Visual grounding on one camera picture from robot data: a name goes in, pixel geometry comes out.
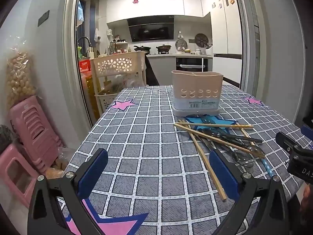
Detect beige plastic utensil holder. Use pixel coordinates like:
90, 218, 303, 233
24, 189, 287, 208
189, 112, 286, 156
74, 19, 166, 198
171, 70, 223, 117

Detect pink plastic stool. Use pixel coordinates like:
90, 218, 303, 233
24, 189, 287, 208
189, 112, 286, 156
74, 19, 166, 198
0, 143, 41, 208

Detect black range hood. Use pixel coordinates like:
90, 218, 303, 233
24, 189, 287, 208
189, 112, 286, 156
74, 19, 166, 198
127, 16, 174, 43

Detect wooden chopstick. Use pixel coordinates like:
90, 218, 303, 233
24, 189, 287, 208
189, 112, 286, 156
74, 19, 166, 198
178, 119, 227, 202
235, 122, 256, 142
174, 123, 266, 158
181, 119, 213, 150

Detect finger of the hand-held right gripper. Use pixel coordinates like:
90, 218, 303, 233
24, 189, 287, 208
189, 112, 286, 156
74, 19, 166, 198
301, 125, 313, 150
275, 131, 307, 156

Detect round silver steamer rack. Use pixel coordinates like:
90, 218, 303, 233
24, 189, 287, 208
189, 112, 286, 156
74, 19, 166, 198
175, 39, 188, 52

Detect round dark baking pan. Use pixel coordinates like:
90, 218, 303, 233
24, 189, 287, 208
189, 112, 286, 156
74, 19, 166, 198
195, 33, 209, 46

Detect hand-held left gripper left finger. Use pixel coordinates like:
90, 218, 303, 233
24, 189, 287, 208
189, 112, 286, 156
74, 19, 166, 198
27, 148, 109, 235

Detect dark metal spoon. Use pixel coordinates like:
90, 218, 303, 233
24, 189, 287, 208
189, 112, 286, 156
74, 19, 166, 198
199, 115, 222, 128

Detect spice rack with bottles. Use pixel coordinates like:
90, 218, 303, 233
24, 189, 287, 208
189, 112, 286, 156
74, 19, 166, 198
109, 38, 130, 54

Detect beige flower-cutout trolley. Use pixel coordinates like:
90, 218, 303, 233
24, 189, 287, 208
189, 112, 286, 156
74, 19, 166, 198
90, 51, 147, 114

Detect black kitchen faucet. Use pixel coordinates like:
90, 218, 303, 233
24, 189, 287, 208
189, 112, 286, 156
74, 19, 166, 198
77, 37, 92, 54

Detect dark bag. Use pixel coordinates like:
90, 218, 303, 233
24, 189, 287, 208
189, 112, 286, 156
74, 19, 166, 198
0, 124, 15, 152

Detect white upper kitchen cabinets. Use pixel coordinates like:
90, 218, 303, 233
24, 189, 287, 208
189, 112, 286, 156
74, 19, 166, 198
106, 0, 204, 24

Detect person's right hand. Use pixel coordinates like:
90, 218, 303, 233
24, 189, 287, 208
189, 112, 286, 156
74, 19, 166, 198
302, 183, 313, 227

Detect translucent grey spoon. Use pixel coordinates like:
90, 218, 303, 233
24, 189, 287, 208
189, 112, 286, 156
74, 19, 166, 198
203, 128, 264, 145
220, 142, 255, 169

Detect blue dotted stick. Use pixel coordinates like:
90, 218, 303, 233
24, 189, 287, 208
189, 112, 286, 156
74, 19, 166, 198
260, 157, 274, 178

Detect dark wall switch panel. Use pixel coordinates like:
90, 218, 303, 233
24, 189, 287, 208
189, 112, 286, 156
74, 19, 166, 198
38, 10, 50, 27

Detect clear bag of yellow food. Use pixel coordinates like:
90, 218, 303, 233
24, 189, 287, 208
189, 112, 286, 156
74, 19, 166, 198
45, 147, 77, 179

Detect black built-in oven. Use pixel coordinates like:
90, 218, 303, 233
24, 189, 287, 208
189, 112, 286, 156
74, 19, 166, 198
175, 57, 209, 73

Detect red plastic basket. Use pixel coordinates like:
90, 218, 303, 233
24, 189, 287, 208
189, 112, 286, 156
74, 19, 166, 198
79, 60, 93, 73

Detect blue and white hanging bag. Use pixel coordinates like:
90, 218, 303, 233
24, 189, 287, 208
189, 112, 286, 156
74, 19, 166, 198
78, 0, 85, 27

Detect yellow oil bottles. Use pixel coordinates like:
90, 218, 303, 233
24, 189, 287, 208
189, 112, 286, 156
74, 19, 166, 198
84, 75, 99, 118

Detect stacked pink plastic stools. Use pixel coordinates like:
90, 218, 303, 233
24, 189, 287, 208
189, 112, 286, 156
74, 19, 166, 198
8, 95, 65, 174

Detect clear bag of round nuts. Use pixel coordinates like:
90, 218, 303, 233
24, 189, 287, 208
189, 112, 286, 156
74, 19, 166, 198
4, 35, 38, 108

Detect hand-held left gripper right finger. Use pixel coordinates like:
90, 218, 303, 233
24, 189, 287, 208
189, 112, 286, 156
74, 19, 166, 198
209, 149, 290, 235

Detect grey checkered star tablecloth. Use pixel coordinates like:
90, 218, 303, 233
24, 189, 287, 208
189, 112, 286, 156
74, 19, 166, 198
55, 84, 313, 235

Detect white refrigerator with magnets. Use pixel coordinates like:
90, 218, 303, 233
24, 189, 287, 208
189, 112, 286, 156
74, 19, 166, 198
209, 0, 244, 86

